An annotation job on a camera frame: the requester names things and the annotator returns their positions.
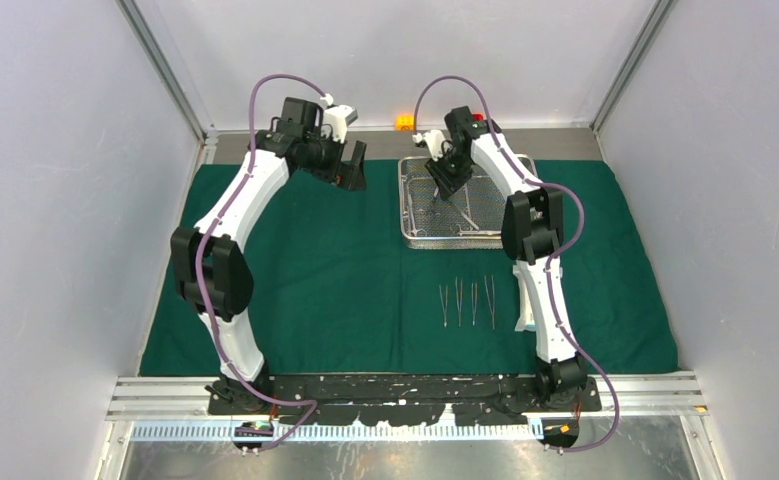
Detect yellow toy block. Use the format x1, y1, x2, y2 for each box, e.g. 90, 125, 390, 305
394, 115, 416, 131

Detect steel ring-handled scissors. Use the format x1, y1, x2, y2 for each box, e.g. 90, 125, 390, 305
450, 211, 501, 238

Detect steel surgical forceps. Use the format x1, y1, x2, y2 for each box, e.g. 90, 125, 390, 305
438, 285, 450, 328

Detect steel needle holder clamp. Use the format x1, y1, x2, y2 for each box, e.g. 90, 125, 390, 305
470, 281, 479, 326

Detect green surgical drape cloth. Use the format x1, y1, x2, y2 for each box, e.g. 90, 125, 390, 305
140, 156, 681, 377

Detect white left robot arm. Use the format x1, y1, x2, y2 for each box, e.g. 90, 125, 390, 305
170, 97, 367, 414

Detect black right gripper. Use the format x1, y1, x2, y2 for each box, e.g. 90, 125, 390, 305
424, 148, 472, 201

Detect metal mesh instrument tray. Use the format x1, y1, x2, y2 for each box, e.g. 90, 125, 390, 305
398, 156, 505, 250

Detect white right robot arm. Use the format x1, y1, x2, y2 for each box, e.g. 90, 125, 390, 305
413, 130, 588, 411

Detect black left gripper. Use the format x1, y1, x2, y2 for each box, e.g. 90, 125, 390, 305
303, 127, 366, 191

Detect white sterile packet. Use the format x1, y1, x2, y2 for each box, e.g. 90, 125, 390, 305
514, 283, 535, 332

